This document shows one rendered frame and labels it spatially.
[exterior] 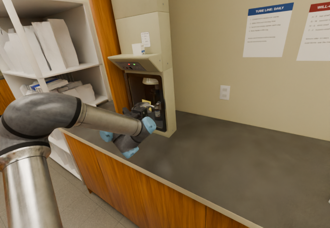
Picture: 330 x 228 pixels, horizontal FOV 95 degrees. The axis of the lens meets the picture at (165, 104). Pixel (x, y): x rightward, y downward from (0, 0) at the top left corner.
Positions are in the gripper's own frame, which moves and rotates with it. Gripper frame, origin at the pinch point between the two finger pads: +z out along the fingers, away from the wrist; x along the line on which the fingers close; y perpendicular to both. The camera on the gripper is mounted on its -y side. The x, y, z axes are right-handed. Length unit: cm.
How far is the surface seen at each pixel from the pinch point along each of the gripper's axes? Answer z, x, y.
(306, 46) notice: 48, 28, 77
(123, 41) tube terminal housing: 5.5, 38.8, -17.4
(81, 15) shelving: 48, 67, -121
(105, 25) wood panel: 2, 48, -26
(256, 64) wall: 49, 18, 55
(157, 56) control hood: 1.3, 29.8, 10.8
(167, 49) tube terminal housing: 12.1, 32.1, 10.8
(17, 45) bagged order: -15, 42, -133
